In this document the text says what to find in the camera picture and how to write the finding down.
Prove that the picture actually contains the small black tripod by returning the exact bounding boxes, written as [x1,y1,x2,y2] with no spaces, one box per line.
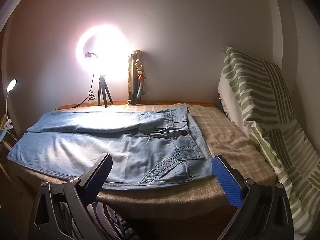
[97,74,113,108]

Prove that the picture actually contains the black ring light cable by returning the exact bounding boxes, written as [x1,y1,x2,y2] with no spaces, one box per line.
[72,74,96,108]

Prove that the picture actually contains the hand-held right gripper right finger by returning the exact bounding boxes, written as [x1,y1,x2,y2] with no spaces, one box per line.
[211,155,294,240]

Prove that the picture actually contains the light blue denim pants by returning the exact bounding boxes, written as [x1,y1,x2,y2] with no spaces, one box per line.
[7,107,215,190]

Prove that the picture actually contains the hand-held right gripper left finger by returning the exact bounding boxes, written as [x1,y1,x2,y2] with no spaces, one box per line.
[28,153,113,240]

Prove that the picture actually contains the colourful shelf rack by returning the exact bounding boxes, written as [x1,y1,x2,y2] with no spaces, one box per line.
[127,50,147,105]

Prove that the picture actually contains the white gooseneck clip lamp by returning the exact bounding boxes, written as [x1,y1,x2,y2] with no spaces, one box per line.
[0,79,17,130]

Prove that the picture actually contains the white green patterned throw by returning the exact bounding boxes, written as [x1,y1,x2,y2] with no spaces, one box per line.
[218,46,320,233]

